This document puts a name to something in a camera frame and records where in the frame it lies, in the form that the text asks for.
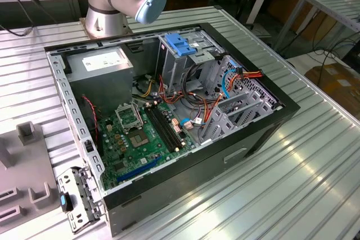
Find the blue plastic drive latch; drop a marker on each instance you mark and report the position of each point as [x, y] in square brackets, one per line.
[178, 43]

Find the blue expansion slot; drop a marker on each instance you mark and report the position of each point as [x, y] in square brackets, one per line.
[140, 168]

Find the green motherboard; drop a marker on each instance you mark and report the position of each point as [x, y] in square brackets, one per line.
[132, 158]

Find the small black case switch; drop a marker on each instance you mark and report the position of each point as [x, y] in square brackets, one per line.
[89, 146]

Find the grey optical drive cage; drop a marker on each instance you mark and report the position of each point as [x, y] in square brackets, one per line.
[171, 71]

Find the black open PC case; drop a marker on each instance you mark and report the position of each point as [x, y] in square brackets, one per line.
[197, 172]

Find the grey expansion bracket latch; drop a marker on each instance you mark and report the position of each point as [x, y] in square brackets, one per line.
[81, 195]

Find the grey parts rack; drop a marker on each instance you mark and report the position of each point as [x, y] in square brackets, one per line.
[25, 167]

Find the black case fan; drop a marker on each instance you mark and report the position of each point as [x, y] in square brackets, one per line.
[89, 122]

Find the large brown cardboard box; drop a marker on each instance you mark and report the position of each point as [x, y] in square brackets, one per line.
[337, 82]

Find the grey metal disk bay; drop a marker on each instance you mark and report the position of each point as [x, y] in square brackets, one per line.
[222, 123]

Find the black RAM slot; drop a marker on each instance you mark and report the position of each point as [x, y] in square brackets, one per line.
[161, 127]
[168, 126]

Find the CPU socket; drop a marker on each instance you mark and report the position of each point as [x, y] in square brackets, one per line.
[138, 139]

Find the black tab with blue mark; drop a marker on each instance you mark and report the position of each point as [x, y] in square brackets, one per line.
[64, 201]

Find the grey power supply unit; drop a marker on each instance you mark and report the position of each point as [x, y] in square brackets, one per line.
[98, 88]

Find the metal slat side table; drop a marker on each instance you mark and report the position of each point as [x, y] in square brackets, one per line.
[332, 6]

